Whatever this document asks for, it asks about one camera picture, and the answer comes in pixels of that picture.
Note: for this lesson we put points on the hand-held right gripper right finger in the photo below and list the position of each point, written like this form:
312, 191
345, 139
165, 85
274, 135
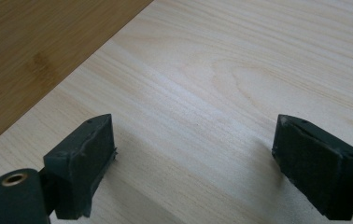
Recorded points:
317, 168

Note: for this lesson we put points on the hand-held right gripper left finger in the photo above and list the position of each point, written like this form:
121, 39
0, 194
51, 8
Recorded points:
81, 168

